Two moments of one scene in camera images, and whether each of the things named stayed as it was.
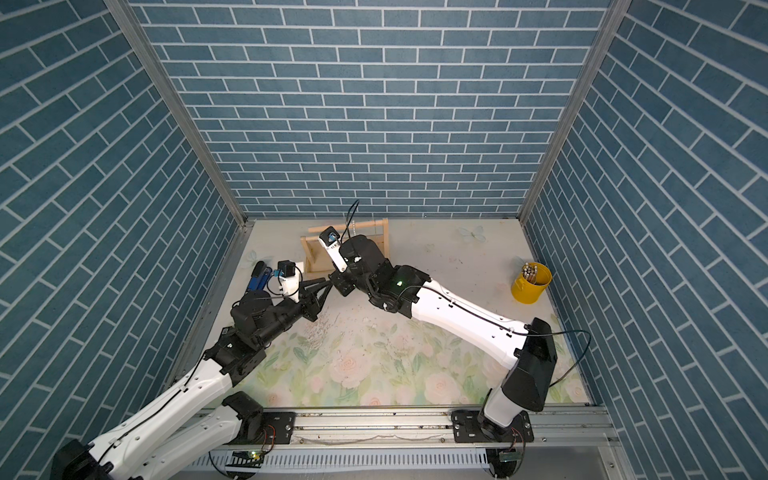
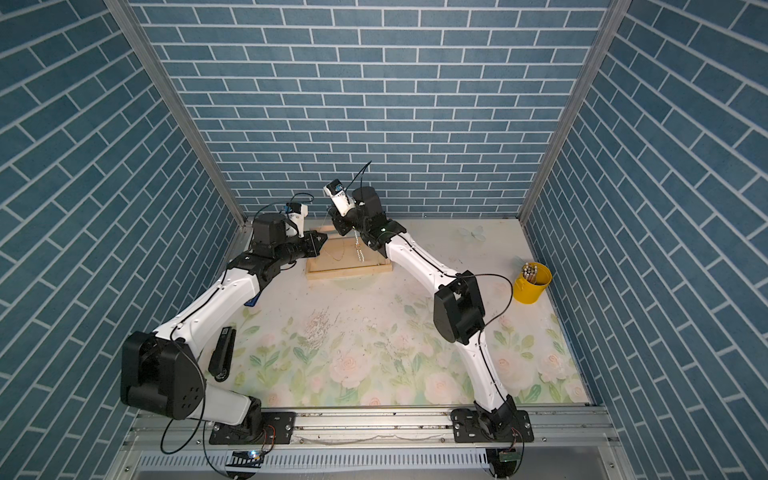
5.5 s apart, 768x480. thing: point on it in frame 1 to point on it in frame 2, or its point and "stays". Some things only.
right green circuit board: x=510 y=456 stays
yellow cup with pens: x=532 y=281 stays
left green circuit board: x=245 y=458 stays
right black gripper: x=340 y=280 to x=338 y=221
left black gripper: x=308 y=302 to x=313 y=247
